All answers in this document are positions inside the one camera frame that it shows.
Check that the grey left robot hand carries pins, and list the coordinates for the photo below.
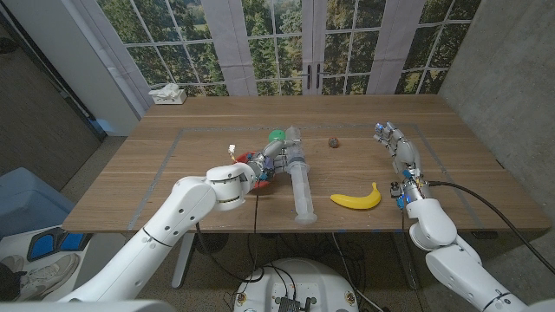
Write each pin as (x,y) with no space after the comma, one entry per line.
(271,158)

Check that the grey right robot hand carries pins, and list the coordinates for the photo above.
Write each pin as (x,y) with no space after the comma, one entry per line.
(405,149)

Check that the large clear plastic syringe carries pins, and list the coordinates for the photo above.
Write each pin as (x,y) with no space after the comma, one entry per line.
(301,190)

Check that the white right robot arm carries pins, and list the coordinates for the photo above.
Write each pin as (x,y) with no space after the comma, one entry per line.
(455,264)

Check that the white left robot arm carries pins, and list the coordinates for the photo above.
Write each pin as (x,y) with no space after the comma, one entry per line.
(173,221)

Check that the red plastic bowl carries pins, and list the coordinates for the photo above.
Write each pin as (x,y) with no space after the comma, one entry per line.
(248,156)

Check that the green toy apple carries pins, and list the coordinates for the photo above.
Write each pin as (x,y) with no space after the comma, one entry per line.
(276,135)

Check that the yellow toy banana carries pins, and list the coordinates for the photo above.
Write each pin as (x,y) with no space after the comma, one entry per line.
(357,202)

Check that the small brown ball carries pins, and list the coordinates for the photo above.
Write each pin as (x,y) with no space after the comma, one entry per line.
(333,142)

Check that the black round floor base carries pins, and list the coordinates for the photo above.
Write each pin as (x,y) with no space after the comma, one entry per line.
(214,242)

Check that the grey table leg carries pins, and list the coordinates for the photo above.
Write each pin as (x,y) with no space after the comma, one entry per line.
(405,264)

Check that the printed window backdrop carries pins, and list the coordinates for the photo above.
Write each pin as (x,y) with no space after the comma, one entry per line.
(277,43)

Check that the white tissue box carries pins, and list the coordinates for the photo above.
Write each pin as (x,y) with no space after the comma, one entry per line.
(170,98)

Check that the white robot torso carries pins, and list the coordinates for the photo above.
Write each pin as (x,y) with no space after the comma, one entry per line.
(299,277)

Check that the white table leg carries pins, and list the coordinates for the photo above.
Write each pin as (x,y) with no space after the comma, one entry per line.
(182,271)

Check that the blue and black foot pedal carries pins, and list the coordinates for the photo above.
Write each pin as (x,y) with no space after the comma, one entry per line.
(43,245)

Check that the blue plastic bin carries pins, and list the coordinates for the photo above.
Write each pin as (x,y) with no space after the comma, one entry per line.
(30,203)

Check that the grey sneaker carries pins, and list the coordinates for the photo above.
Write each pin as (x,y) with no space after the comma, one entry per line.
(47,275)
(13,263)

